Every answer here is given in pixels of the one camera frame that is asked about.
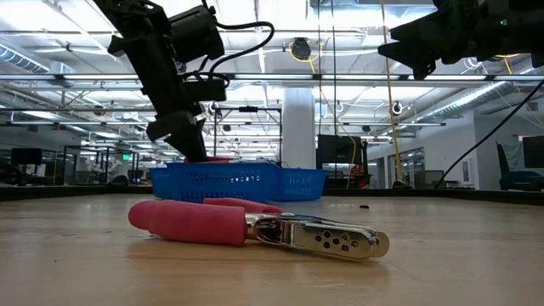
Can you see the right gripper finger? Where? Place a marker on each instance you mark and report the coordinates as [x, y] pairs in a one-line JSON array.
[[425, 25], [416, 53]]

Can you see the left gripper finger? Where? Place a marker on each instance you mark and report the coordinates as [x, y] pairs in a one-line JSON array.
[[180, 136], [201, 140]]

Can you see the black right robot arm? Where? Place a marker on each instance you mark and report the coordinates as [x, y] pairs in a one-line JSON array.
[[527, 30]]

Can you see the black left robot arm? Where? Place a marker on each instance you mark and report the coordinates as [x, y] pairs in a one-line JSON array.
[[123, 8]]

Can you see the blue slotted plastic basket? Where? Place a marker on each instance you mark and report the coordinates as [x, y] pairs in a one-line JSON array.
[[157, 183], [299, 185], [221, 191]]

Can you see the black framed workstation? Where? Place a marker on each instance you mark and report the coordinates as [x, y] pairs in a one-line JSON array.
[[100, 147]]

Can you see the white building column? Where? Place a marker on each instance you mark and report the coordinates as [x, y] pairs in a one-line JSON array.
[[299, 127]]

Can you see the black screen on stand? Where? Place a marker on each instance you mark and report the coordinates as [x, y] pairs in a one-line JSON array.
[[340, 149]]

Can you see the black monitor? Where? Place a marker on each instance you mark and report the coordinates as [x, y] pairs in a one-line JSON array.
[[26, 156], [533, 151]]

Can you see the blue office chair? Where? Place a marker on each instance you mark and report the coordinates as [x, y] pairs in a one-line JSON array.
[[518, 176]]

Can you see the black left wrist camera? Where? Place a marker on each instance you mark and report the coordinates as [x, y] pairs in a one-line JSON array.
[[195, 34]]

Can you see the black metal rig frame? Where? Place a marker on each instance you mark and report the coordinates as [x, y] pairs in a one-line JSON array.
[[248, 109]]

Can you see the black aluminium table frame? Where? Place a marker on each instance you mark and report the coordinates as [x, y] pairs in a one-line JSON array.
[[64, 191]]

